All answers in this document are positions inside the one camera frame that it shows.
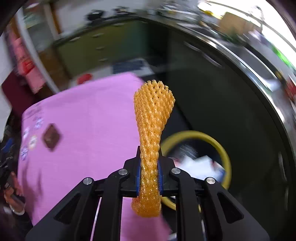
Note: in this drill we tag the cardboard box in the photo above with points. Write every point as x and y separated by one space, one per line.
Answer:
235 22

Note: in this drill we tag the orange foam fruit net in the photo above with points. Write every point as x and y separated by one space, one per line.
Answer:
150 115

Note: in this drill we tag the brown square packet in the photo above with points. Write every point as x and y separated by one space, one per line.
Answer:
52 138

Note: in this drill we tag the yellow-rimmed dark bin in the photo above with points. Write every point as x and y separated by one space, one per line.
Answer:
196 133

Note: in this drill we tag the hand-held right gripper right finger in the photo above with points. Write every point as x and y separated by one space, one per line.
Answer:
160 180

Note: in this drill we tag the pink floral tablecloth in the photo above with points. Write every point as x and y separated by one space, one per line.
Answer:
92 115

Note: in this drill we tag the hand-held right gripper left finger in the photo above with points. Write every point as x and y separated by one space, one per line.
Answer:
138 178

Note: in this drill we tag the green cabinet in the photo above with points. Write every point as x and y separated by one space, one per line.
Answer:
97 46

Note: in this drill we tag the small red item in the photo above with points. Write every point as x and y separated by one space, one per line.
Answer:
84 79

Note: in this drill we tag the white crumpled paper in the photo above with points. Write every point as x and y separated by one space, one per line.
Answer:
198 163

